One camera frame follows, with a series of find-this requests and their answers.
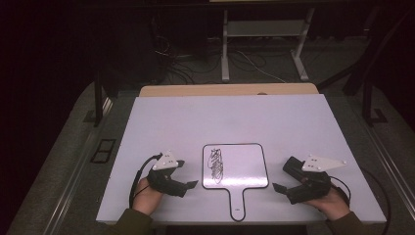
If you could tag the person's left hand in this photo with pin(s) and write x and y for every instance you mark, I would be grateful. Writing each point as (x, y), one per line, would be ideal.
(145, 197)

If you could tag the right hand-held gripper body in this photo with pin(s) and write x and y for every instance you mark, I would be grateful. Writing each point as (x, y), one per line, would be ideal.
(313, 187)

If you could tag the black metal stand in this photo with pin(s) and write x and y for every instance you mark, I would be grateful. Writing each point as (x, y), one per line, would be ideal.
(368, 98)
(98, 98)

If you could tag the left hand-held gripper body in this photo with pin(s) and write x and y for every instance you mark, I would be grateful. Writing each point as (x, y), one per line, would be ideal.
(164, 161)

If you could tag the white metal stand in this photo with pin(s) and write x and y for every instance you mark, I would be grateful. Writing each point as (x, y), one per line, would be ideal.
(264, 28)

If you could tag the wooden table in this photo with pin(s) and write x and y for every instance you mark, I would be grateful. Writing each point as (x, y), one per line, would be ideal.
(228, 89)

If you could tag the person's right hand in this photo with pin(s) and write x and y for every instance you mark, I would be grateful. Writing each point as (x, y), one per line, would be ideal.
(332, 205)

